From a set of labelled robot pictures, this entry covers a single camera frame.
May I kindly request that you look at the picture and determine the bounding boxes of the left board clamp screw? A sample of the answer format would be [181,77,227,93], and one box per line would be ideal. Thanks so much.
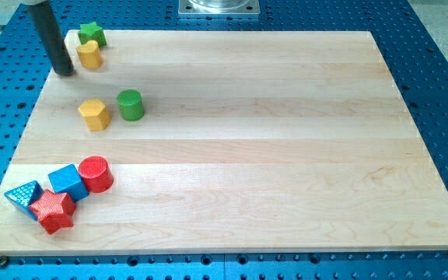
[0,256,9,268]

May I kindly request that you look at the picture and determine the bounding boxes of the blue triangle block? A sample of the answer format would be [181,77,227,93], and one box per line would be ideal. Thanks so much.
[4,180,44,221]

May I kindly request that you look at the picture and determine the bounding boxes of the red star block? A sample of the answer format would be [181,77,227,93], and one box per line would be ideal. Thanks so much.
[30,190,76,235]

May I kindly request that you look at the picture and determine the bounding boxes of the yellow heart block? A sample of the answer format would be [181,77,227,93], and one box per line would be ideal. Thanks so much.
[76,40,103,69]

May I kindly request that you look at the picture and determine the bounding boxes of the blue cube block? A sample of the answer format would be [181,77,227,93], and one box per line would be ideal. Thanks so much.
[48,164,89,201]

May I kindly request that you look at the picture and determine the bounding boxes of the green cylinder block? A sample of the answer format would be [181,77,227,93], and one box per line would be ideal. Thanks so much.
[117,89,145,121]

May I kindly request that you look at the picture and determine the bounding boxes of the red cylinder block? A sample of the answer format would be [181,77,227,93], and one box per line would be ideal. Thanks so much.
[79,156,114,193]

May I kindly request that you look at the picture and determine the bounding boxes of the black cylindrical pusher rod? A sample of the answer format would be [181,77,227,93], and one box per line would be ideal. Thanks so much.
[26,0,74,76]

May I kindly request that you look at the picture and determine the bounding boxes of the yellow hexagon block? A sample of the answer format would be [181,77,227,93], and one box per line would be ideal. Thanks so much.
[78,99,110,131]

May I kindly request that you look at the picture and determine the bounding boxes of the light wooden board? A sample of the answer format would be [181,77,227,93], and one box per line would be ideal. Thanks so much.
[0,30,448,256]

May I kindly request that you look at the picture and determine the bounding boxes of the green star block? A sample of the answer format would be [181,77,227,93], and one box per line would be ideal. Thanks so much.
[78,21,107,47]

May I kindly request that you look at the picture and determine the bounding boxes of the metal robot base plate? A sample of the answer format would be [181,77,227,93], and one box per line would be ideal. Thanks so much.
[178,0,261,17]

